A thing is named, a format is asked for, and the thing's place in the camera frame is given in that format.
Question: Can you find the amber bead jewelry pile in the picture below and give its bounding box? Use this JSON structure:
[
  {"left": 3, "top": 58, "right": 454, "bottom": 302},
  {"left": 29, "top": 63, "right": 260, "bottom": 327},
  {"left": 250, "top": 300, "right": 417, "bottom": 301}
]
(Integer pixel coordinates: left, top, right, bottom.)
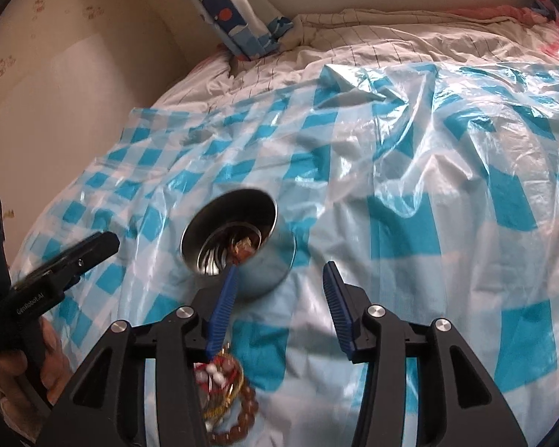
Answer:
[{"left": 194, "top": 343, "right": 245, "bottom": 433}]

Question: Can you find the round silver metal tin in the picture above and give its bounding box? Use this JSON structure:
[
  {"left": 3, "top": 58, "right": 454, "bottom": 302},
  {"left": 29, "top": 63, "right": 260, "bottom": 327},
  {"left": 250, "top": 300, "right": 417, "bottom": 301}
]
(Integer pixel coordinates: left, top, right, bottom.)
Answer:
[{"left": 180, "top": 188, "right": 297, "bottom": 300}]

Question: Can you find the left human hand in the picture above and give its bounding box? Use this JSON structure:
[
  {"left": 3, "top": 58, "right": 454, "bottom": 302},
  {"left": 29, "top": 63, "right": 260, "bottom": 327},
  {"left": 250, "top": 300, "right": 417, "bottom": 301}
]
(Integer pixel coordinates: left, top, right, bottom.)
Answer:
[{"left": 0, "top": 316, "right": 73, "bottom": 443}]

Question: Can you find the blue white patterned curtain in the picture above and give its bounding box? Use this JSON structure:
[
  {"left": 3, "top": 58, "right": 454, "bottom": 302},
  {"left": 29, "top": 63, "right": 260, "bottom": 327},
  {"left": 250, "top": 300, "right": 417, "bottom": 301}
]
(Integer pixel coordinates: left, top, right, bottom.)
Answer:
[{"left": 192, "top": 0, "right": 294, "bottom": 61}]

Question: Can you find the pink white bed sheet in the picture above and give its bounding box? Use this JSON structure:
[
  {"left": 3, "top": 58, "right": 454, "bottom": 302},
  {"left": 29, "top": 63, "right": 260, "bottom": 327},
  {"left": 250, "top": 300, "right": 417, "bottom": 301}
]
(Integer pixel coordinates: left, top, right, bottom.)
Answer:
[{"left": 154, "top": 5, "right": 559, "bottom": 113}]

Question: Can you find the blue white checkered plastic sheet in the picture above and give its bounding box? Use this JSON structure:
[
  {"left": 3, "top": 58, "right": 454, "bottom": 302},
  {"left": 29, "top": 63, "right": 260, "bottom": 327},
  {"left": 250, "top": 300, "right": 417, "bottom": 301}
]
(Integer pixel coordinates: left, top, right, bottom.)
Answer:
[{"left": 12, "top": 63, "right": 559, "bottom": 446}]

